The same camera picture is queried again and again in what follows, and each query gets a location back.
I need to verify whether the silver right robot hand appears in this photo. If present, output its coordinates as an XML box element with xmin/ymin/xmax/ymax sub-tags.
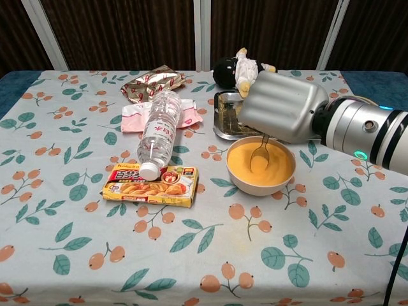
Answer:
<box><xmin>237</xmin><ymin>70</ymin><xmax>330</xmax><ymax>143</ymax></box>

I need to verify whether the black and white plush doll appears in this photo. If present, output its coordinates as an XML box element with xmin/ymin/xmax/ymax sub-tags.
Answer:
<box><xmin>212</xmin><ymin>47</ymin><xmax>278</xmax><ymax>99</ymax></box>

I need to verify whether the stainless steel rectangular tray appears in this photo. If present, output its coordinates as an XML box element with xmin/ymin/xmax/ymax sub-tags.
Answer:
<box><xmin>212</xmin><ymin>91</ymin><xmax>323</xmax><ymax>142</ymax></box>

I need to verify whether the yellow curry box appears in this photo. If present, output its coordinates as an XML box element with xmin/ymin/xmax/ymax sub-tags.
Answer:
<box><xmin>101</xmin><ymin>163</ymin><xmax>200</xmax><ymax>208</ymax></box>

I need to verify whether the pink and white packet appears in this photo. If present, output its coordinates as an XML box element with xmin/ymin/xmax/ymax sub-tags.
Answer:
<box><xmin>121</xmin><ymin>98</ymin><xmax>204</xmax><ymax>133</ymax></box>

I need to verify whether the bowl of orange powder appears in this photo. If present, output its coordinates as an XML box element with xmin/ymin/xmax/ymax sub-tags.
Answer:
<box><xmin>226</xmin><ymin>136</ymin><xmax>297</xmax><ymax>196</ymax></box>

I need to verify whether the black cable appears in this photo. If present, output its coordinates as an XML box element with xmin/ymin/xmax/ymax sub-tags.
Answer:
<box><xmin>382</xmin><ymin>231</ymin><xmax>408</xmax><ymax>306</ymax></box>

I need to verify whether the white slanted frame bar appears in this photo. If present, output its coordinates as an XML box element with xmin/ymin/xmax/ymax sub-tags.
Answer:
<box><xmin>21</xmin><ymin>0</ymin><xmax>69</xmax><ymax>71</ymax></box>
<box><xmin>316</xmin><ymin>0</ymin><xmax>351</xmax><ymax>71</ymax></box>

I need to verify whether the gold foil snack bag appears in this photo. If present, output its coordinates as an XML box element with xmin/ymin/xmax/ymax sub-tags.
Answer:
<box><xmin>120</xmin><ymin>64</ymin><xmax>187</xmax><ymax>104</ymax></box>

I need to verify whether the floral printed tablecloth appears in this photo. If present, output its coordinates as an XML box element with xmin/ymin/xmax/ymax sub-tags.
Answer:
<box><xmin>0</xmin><ymin>69</ymin><xmax>408</xmax><ymax>306</ymax></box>

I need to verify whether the clear plastic water bottle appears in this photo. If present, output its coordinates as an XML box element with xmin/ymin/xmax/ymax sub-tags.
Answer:
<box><xmin>136</xmin><ymin>89</ymin><xmax>182</xmax><ymax>181</ymax></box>

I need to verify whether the white vertical frame post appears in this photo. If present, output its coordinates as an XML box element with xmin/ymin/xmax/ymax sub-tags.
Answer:
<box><xmin>194</xmin><ymin>0</ymin><xmax>212</xmax><ymax>71</ymax></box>

